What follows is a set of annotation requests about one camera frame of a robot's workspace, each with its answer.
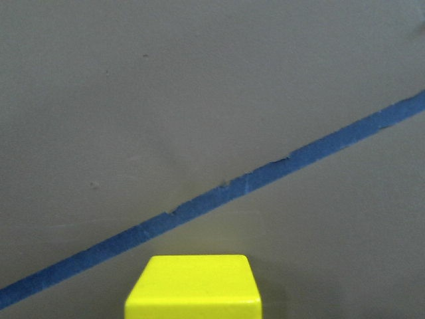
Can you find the brown paper table cover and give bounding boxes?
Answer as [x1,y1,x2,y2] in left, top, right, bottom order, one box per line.
[1,1,424,318]

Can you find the yellow block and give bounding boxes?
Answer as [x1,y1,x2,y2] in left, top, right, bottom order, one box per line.
[124,255,263,318]

